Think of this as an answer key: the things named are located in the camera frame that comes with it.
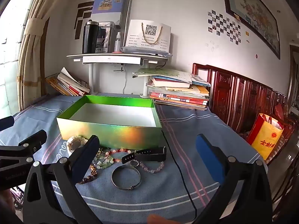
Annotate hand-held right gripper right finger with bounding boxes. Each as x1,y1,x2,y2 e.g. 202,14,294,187
194,134,273,224

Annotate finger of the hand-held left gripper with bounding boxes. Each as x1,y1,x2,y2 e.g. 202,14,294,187
0,116,15,131
0,129,48,168

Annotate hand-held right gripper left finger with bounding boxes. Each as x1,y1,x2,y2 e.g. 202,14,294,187
22,135,103,224

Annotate green white bead bracelet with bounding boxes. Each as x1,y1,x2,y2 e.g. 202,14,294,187
92,148,115,170

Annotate green iridescent cardboard box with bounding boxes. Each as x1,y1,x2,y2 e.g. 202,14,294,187
56,95,162,150

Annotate red bead bracelet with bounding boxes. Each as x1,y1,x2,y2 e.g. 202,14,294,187
109,148,131,163

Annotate pink bead bracelet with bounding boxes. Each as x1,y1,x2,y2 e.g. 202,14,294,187
138,161,165,174

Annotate black wrist watch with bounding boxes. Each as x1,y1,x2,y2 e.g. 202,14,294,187
121,147,167,164

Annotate person's left forearm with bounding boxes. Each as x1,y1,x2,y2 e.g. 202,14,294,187
0,189,13,224

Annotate person's right hand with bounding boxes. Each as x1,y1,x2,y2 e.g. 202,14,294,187
148,214,181,224

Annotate blue striped blanket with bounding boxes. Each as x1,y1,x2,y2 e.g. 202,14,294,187
0,94,268,224

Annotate silver bangle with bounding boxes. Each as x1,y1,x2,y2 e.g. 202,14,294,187
111,165,141,190

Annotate yellow red gift bag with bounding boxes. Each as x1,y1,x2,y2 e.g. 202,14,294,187
246,113,284,160

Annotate slanted pile of thin books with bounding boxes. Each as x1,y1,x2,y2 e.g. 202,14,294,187
45,67,90,97

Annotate flat stack of books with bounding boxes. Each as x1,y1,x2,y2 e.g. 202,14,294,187
132,68,211,111

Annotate red carved wooden bench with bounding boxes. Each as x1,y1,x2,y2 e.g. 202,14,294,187
192,63,299,150

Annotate beige curtain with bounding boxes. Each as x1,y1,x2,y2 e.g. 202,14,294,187
17,0,77,111

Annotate white raised desk shelf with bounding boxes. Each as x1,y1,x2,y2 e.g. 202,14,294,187
67,52,173,98

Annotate black thermos bottle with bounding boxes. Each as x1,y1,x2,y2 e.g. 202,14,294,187
82,20,100,54

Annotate small clear spray bottle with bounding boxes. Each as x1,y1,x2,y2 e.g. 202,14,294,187
114,32,122,53

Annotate clear plastic folder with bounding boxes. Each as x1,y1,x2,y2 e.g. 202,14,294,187
120,46,172,57

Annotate grey tin box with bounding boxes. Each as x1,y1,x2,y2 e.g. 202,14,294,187
97,21,117,53

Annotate white paper bag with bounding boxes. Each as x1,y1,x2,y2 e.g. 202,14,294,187
125,19,171,51

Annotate blue picture toy box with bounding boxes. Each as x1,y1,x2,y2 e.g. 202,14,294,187
91,0,127,27

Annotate black cable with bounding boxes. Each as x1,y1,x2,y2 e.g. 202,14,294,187
161,129,199,220

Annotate white wall cable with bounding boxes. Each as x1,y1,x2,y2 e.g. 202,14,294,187
122,70,128,95

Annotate brown wall stickers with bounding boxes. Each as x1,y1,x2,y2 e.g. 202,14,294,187
75,1,94,40

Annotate wall photo grid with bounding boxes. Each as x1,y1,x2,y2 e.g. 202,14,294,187
207,10,241,45

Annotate white wall conduit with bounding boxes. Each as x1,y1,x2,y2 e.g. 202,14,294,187
123,0,135,49

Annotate dark framed wall picture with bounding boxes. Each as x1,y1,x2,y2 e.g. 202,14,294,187
221,0,281,60

